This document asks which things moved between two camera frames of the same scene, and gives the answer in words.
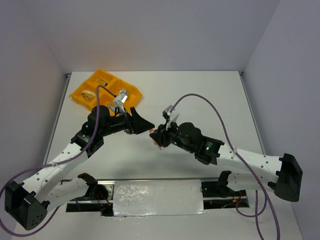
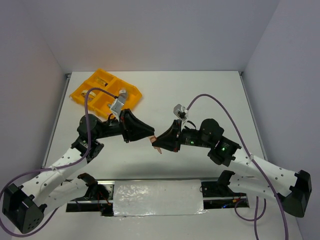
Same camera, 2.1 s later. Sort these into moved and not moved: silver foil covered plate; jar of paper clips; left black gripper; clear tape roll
Moved: left black gripper
Not moved: jar of paper clips; clear tape roll; silver foil covered plate
